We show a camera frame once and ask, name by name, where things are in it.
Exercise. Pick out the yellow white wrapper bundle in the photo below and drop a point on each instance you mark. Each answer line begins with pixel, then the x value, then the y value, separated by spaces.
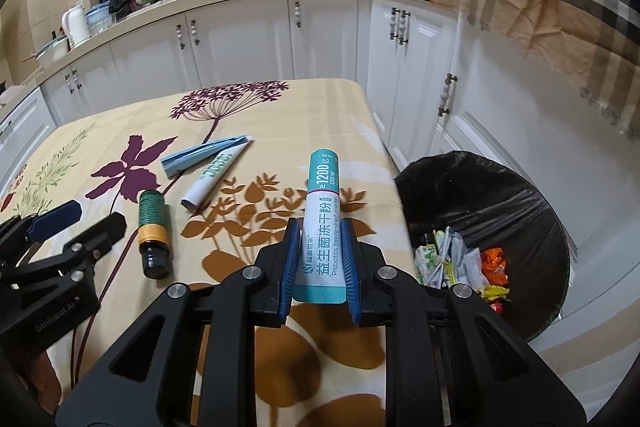
pixel 460 262

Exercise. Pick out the green label dark bottle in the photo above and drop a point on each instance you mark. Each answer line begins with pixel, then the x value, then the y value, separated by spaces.
pixel 152 217

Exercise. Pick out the pale bowl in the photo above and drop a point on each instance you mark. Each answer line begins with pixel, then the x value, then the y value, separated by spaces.
pixel 50 52

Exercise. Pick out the black bag lined trash bin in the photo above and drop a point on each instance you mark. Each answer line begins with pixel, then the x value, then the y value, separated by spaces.
pixel 475 197

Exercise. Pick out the white green packet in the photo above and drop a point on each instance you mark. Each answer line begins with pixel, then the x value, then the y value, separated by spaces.
pixel 210 179

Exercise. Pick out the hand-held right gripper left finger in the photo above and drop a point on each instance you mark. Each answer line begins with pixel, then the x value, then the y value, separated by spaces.
pixel 289 277

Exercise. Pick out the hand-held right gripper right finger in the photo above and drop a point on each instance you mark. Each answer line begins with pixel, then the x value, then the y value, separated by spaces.
pixel 351 282

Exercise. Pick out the teal white sachet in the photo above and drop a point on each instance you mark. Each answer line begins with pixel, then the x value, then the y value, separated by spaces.
pixel 320 217

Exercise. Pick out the clear plastic container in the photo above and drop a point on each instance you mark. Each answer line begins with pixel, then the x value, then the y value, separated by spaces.
pixel 99 22

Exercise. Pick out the white kettle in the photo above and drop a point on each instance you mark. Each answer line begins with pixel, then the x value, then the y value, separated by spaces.
pixel 75 27

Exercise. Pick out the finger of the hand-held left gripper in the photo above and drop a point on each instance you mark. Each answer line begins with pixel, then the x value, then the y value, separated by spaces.
pixel 102 232
pixel 55 218

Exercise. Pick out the floral tablecloth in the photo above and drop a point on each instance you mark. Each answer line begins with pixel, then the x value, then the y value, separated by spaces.
pixel 310 117

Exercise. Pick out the blue paper packet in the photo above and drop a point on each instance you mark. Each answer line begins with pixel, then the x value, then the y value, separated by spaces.
pixel 190 159

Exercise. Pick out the white green wrapper bundle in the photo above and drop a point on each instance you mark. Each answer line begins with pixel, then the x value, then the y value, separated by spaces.
pixel 430 264

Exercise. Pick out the orange plastic bag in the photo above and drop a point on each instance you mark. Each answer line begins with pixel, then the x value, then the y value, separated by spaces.
pixel 495 264

